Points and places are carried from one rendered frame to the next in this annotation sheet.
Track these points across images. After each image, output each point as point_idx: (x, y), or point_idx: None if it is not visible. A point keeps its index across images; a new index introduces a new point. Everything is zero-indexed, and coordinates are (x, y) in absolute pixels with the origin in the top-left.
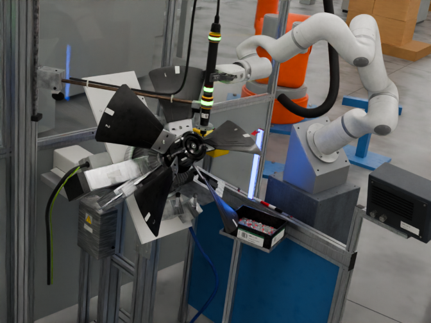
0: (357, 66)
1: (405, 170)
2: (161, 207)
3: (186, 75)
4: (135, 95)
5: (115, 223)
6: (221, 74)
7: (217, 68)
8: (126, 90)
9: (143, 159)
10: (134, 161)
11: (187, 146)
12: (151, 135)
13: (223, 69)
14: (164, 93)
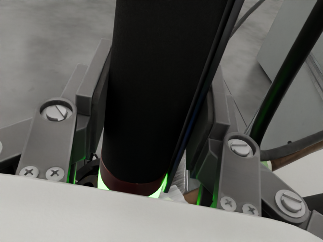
0: None
1: None
2: (79, 169)
3: (272, 90)
4: (235, 29)
5: None
6: (38, 109)
7: (219, 209)
8: (251, 9)
9: (180, 183)
10: (181, 162)
11: (87, 177)
12: None
13: (93, 202)
14: (284, 145)
